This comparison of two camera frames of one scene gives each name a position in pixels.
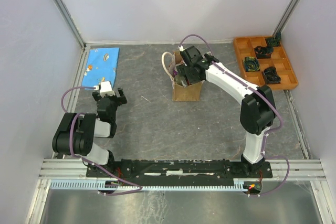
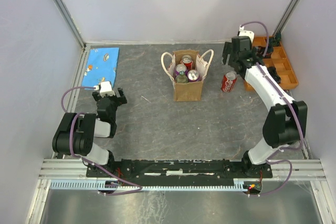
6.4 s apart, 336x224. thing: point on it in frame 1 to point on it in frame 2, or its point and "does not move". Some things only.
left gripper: (122, 98) does not move
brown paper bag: (180, 93) does not move
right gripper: (182, 70) to (227, 50)
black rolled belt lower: (271, 76) does not move
